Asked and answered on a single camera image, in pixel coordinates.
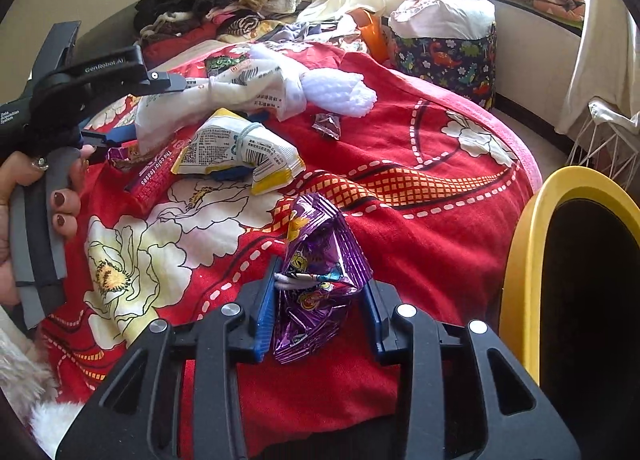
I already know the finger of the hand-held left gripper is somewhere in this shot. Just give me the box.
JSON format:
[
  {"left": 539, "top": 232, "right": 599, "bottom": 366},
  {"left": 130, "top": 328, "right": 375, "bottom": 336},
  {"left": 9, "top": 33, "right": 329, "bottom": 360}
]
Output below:
[
  {"left": 80, "top": 125, "right": 139, "bottom": 152},
  {"left": 142, "top": 69, "right": 201, "bottom": 94}
]

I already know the white printed plastic bag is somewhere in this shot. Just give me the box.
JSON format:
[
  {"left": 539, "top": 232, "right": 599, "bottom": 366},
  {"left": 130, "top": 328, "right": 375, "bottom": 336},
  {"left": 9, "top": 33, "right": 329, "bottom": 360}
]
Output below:
[{"left": 135, "top": 43, "right": 307, "bottom": 153}]

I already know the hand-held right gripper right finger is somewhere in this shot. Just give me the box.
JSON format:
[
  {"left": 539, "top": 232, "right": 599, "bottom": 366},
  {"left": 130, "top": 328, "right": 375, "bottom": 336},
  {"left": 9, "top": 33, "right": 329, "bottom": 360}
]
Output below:
[{"left": 357, "top": 280, "right": 583, "bottom": 460}]

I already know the red floral blanket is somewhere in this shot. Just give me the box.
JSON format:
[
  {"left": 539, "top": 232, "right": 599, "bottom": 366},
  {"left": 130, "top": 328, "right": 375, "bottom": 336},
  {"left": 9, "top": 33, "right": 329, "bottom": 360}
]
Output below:
[{"left": 37, "top": 40, "right": 543, "bottom": 460}]

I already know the white foam net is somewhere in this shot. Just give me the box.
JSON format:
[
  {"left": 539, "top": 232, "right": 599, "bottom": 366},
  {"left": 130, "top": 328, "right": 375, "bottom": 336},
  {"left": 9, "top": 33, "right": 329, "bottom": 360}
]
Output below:
[{"left": 248, "top": 43, "right": 377, "bottom": 119}]

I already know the dinosaur print fabric basket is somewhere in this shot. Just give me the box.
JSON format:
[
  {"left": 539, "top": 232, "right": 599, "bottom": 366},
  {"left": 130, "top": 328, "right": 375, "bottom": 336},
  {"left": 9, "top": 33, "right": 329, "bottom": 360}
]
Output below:
[{"left": 389, "top": 20, "right": 498, "bottom": 111}]

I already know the orange plastic bag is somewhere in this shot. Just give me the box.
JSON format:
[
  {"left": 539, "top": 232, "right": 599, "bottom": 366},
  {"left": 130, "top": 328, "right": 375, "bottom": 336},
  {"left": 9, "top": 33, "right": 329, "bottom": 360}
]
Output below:
[{"left": 350, "top": 8, "right": 391, "bottom": 64}]

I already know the small dark candy wrapper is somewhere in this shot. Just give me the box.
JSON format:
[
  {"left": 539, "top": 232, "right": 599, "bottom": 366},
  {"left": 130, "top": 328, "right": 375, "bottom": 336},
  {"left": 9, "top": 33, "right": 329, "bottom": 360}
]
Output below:
[{"left": 311, "top": 113, "right": 342, "bottom": 141}]

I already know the yellow white snack packet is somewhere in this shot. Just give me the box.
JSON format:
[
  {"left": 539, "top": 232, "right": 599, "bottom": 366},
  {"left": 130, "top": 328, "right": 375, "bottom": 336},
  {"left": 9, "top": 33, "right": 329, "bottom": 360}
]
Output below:
[{"left": 171, "top": 108, "right": 307, "bottom": 197}]

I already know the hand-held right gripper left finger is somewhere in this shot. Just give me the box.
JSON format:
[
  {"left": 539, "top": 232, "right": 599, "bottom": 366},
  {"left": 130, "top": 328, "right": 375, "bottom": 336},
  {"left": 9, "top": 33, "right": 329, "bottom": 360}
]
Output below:
[{"left": 55, "top": 267, "right": 281, "bottom": 460}]

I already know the white wire basket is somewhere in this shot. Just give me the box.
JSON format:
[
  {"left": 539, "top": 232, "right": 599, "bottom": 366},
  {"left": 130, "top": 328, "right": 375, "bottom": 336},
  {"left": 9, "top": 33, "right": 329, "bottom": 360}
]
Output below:
[{"left": 565, "top": 98, "right": 640, "bottom": 191}]

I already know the crumpled lilac cloth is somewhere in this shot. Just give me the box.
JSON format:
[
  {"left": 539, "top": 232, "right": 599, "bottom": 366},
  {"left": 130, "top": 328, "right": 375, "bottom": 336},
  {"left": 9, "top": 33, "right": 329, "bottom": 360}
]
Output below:
[{"left": 270, "top": 23, "right": 361, "bottom": 48}]

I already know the red snack packet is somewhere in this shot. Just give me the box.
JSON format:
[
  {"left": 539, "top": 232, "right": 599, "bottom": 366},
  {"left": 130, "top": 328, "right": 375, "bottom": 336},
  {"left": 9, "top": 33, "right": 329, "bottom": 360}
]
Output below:
[{"left": 125, "top": 137, "right": 201, "bottom": 202}]

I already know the large purple foil wrapper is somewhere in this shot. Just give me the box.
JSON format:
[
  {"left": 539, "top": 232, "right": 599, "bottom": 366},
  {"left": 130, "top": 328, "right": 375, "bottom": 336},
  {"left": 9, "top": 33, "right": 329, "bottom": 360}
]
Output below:
[{"left": 272, "top": 193, "right": 375, "bottom": 366}]

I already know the person's left hand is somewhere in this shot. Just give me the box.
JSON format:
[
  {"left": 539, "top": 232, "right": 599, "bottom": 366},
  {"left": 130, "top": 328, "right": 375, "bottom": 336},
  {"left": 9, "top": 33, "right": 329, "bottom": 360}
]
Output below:
[{"left": 0, "top": 144, "right": 97, "bottom": 308}]

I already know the yellow trash bin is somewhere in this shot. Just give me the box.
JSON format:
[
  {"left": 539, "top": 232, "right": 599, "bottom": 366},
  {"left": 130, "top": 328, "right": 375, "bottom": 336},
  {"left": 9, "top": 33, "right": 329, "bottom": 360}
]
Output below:
[{"left": 499, "top": 165, "right": 640, "bottom": 460}]

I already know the white cloth bundle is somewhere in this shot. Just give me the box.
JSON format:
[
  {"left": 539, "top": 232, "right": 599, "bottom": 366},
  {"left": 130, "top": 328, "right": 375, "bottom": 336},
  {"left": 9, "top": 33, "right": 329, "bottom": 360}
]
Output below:
[{"left": 389, "top": 0, "right": 496, "bottom": 41}]

